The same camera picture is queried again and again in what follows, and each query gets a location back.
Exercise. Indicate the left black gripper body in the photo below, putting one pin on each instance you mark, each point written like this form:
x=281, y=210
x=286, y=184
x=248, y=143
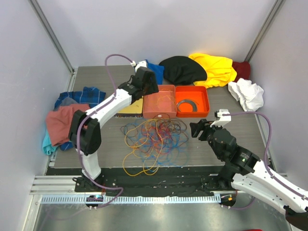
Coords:
x=146, y=89

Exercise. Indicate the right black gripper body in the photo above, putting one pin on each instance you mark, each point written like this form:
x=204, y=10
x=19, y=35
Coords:
x=209, y=128

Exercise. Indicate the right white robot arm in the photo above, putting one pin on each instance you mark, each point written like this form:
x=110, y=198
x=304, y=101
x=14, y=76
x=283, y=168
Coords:
x=245, y=171

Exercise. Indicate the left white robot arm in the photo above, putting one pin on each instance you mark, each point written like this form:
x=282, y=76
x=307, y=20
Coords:
x=85, y=129

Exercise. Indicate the salmon pink plastic box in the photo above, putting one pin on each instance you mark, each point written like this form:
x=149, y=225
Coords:
x=161, y=104

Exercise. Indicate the gold metal tin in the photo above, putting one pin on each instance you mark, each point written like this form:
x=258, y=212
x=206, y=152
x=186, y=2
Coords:
x=132, y=111

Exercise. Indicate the black cloth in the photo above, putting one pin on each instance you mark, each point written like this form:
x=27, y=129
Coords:
x=182, y=70

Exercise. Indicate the orange plastic box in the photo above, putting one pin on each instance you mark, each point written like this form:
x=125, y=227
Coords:
x=192, y=101

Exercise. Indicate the white cloth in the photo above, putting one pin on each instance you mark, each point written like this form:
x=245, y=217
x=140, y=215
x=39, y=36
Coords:
x=248, y=94

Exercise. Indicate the blue plaid cloth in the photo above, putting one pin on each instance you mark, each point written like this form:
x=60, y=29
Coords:
x=89, y=95

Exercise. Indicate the yellow cloth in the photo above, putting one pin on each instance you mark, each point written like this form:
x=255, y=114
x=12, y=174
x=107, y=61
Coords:
x=219, y=70

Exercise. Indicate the dark red cloth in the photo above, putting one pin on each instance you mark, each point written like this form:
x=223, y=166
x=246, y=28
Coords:
x=243, y=70

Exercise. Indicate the salmon red cloth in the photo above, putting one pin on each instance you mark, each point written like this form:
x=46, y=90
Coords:
x=58, y=122

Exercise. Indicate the teal cloth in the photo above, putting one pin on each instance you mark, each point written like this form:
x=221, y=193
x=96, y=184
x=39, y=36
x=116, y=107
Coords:
x=47, y=147

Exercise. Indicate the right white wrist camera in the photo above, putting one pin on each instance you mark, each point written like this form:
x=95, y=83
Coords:
x=222, y=118

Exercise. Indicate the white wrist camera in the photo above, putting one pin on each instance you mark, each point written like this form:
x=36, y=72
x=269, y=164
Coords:
x=222, y=118
x=137, y=65

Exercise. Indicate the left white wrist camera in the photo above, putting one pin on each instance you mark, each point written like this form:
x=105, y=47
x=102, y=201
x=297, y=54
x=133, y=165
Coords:
x=137, y=65

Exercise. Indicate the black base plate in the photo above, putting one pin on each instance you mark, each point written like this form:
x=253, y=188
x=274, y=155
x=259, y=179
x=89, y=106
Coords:
x=167, y=181

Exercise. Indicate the white slotted cable duct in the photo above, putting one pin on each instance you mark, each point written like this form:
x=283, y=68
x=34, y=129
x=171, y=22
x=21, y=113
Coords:
x=98, y=199

